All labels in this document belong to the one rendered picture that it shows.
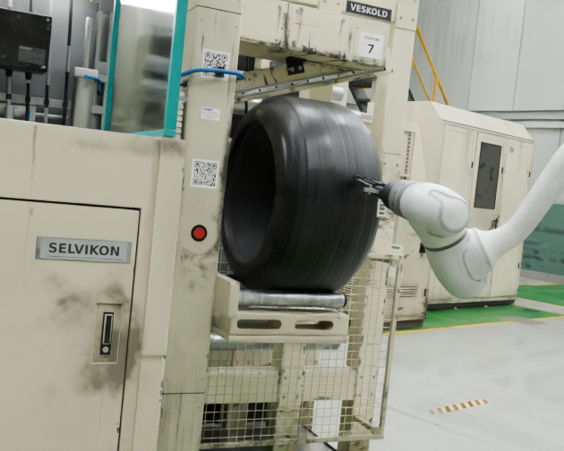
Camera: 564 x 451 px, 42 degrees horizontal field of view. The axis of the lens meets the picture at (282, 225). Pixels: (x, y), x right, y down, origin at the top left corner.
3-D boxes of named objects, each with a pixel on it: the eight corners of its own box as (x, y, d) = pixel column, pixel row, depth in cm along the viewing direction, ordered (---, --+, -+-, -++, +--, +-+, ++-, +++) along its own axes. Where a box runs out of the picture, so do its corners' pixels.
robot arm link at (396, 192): (403, 180, 165) (389, 175, 171) (396, 220, 167) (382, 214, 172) (437, 184, 169) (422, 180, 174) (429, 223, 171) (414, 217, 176)
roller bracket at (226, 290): (226, 319, 193) (230, 281, 192) (183, 292, 229) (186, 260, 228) (239, 319, 194) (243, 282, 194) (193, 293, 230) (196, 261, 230)
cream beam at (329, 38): (216, 36, 223) (220, -13, 222) (191, 46, 246) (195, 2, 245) (387, 68, 248) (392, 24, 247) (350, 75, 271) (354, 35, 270)
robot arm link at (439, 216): (388, 196, 165) (411, 242, 170) (429, 210, 151) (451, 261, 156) (426, 170, 167) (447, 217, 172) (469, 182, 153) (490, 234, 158)
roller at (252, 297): (233, 288, 197) (227, 287, 201) (232, 305, 197) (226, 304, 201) (347, 293, 211) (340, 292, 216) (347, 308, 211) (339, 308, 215)
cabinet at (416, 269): (365, 334, 649) (381, 191, 643) (318, 320, 692) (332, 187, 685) (427, 327, 712) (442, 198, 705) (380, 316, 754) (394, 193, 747)
